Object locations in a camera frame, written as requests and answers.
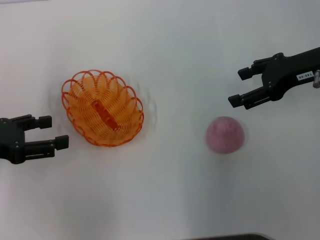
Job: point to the pink peach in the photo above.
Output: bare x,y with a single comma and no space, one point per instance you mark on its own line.
225,135

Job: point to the orange plastic woven basket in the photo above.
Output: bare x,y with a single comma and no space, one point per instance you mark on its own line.
85,105

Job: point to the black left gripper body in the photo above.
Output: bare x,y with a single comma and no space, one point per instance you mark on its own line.
12,140

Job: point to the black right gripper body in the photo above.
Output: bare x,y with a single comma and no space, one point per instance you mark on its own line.
287,72

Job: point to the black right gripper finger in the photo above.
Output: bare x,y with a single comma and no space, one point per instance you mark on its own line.
236,101
245,73

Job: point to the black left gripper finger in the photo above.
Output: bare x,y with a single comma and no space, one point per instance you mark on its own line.
45,122
61,142

